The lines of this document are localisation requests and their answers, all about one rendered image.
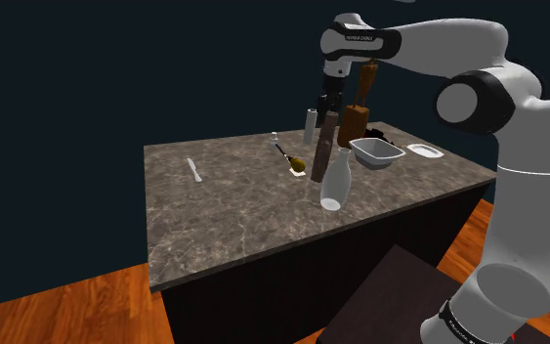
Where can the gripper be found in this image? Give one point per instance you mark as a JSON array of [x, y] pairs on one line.
[[333, 90]]

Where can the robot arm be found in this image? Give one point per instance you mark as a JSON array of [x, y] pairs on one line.
[[517, 200]]

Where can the brown wooden figure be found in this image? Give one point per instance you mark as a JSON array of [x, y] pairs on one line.
[[353, 124]]

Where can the grey cylindrical bottle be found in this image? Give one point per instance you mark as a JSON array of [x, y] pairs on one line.
[[309, 126]]

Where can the tall brown bottle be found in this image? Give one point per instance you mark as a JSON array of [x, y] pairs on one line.
[[324, 150]]

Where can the grey rectangular bowl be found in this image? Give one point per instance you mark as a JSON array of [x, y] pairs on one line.
[[378, 151]]

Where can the small white shaker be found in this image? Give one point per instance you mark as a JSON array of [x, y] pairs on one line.
[[273, 139]]

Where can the small white square pad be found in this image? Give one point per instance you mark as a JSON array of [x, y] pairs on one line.
[[298, 174]]

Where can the white vase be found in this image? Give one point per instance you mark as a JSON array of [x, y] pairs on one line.
[[336, 183]]

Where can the small white dish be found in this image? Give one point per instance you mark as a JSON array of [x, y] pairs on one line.
[[425, 151]]

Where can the dark counter with marble top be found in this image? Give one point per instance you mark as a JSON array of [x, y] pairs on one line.
[[236, 214]]

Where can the white knife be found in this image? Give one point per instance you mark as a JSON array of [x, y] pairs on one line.
[[193, 170]]

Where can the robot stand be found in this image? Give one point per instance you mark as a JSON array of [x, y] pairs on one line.
[[389, 305]]

